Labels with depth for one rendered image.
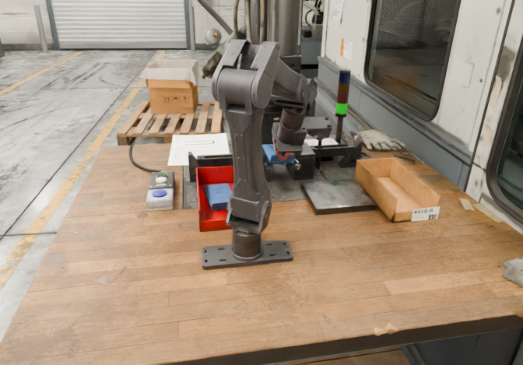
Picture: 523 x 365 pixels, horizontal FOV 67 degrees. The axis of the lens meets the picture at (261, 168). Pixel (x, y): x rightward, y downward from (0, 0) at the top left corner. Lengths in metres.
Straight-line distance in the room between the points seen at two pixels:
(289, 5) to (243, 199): 0.54
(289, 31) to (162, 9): 9.28
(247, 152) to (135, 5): 9.74
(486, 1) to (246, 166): 0.95
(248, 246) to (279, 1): 0.63
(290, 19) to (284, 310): 0.72
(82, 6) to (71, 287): 9.97
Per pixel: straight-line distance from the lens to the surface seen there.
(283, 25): 1.11
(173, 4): 10.31
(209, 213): 1.05
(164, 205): 1.09
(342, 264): 0.90
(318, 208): 1.05
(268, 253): 0.89
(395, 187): 1.25
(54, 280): 0.93
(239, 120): 0.72
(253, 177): 0.77
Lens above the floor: 1.44
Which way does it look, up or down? 25 degrees down
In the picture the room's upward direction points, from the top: 1 degrees clockwise
